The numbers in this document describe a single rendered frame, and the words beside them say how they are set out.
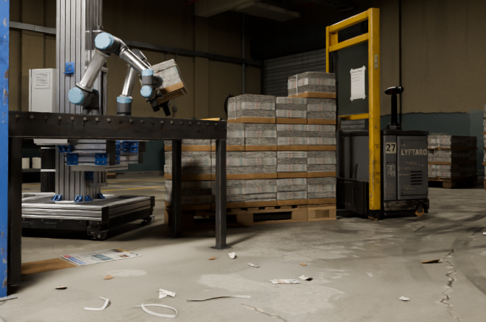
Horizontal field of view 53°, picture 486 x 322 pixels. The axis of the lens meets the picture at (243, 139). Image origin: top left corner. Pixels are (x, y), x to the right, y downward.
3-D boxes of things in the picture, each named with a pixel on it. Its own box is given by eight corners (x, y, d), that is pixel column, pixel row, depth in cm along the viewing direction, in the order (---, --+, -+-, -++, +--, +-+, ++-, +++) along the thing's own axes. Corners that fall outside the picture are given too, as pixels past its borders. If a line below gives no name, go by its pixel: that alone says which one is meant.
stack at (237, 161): (163, 223, 412) (163, 124, 413) (287, 215, 457) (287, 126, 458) (175, 230, 376) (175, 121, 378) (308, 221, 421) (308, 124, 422)
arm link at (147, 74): (147, 71, 337) (147, 87, 337) (139, 68, 326) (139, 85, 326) (158, 71, 335) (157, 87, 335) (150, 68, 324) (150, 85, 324)
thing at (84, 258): (119, 248, 307) (119, 247, 307) (142, 256, 286) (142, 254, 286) (60, 257, 283) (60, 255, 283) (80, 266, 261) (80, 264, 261)
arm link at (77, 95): (88, 109, 348) (124, 40, 342) (77, 108, 333) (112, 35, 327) (75, 101, 350) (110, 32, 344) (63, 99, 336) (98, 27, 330)
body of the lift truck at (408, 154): (339, 210, 497) (339, 131, 498) (383, 208, 517) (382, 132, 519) (383, 219, 432) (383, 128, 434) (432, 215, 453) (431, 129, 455)
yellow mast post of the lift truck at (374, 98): (366, 208, 433) (365, 10, 436) (374, 208, 436) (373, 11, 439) (372, 210, 425) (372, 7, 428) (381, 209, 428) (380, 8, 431)
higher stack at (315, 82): (286, 215, 456) (286, 77, 458) (314, 213, 468) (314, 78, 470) (307, 221, 421) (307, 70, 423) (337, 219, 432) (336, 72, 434)
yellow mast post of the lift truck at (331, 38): (325, 201, 494) (325, 27, 497) (333, 200, 497) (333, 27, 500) (330, 202, 485) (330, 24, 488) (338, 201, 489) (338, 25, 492)
